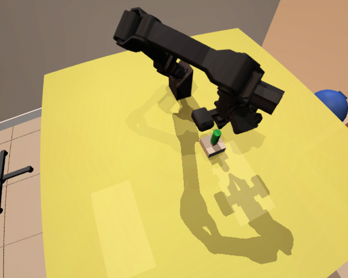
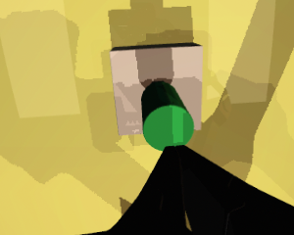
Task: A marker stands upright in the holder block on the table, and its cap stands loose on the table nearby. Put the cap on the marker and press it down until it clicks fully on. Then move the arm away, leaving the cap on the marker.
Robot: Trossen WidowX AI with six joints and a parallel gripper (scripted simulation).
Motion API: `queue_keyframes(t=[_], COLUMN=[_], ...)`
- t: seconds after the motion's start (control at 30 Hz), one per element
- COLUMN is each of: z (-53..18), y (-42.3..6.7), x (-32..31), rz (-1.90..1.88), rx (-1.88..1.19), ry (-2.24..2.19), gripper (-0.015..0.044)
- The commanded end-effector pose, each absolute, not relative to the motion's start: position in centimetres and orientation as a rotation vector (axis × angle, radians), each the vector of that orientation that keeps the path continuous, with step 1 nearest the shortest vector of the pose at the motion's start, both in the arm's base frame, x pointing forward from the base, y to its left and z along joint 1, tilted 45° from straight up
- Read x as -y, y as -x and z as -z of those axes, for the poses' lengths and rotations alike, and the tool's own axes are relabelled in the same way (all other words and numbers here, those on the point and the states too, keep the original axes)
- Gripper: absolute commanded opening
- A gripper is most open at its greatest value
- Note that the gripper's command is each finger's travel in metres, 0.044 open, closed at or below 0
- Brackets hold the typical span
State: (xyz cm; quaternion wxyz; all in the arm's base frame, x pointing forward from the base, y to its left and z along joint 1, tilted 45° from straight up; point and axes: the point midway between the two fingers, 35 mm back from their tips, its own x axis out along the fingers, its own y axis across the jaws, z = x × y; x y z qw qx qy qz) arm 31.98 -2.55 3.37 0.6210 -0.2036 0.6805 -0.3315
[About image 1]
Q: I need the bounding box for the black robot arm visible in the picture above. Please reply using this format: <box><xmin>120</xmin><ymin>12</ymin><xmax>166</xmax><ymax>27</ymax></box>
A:
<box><xmin>113</xmin><ymin>7</ymin><xmax>285</xmax><ymax>134</ymax></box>

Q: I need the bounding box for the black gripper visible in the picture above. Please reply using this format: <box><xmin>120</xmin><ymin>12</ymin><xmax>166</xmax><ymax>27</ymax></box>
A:
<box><xmin>191</xmin><ymin>90</ymin><xmax>258</xmax><ymax>132</ymax></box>

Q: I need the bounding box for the beige square block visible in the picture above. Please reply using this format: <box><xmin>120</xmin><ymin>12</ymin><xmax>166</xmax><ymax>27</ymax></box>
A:
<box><xmin>200</xmin><ymin>134</ymin><xmax>227</xmax><ymax>158</ymax></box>

